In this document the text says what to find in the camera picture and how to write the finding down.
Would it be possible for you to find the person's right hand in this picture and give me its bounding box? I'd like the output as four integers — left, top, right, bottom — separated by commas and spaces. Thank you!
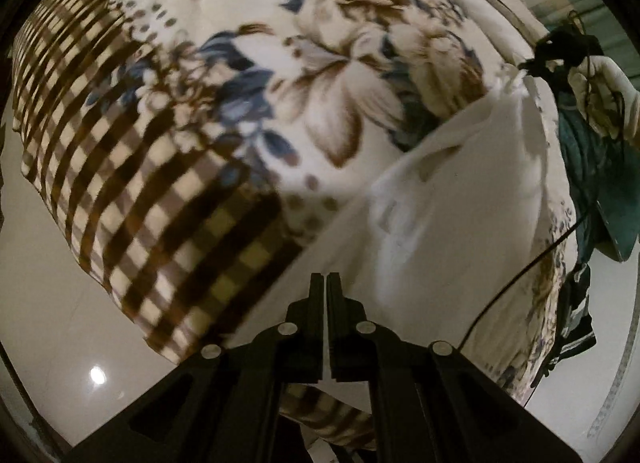
569, 56, 640, 140

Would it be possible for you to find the white pillow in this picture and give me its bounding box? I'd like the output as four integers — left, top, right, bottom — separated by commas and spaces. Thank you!
446, 0, 551, 64

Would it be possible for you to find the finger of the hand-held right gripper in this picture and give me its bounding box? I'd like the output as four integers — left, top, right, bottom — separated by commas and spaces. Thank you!
518, 55, 547, 78

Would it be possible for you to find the white small garment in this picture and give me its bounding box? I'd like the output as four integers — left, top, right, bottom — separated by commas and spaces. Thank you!
235, 62, 563, 394

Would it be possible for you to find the dark striped cloth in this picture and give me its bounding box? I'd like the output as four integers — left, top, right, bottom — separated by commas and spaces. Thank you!
531, 263, 598, 389

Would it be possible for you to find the floral checked blanket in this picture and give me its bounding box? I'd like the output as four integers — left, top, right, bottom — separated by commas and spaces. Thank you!
10, 0, 578, 450

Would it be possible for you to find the black cable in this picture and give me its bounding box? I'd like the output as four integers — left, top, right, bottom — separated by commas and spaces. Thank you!
459, 10, 629, 350

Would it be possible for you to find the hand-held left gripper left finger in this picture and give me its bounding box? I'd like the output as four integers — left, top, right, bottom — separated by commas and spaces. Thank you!
65, 272, 325, 463

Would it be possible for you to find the person's teal clothing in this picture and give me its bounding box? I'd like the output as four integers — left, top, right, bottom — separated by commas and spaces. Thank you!
554, 91, 640, 265

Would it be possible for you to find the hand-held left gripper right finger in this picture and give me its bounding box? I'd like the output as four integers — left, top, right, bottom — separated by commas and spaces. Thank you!
327, 272, 584, 463

